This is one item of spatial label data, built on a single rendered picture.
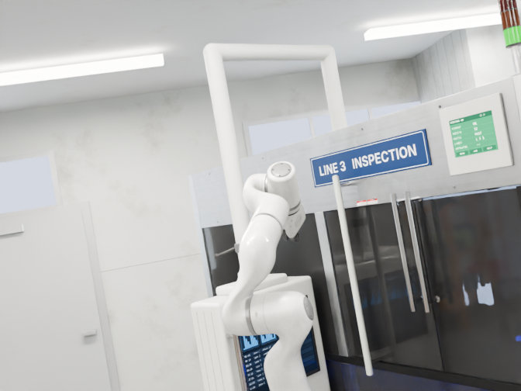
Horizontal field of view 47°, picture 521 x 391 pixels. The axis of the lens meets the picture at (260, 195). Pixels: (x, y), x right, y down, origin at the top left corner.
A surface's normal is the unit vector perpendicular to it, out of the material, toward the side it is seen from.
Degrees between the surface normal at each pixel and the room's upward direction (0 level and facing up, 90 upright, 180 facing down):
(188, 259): 90
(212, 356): 90
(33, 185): 90
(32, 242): 90
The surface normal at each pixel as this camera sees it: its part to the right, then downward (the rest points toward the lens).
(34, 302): 0.18, -0.05
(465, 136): -0.82, 0.13
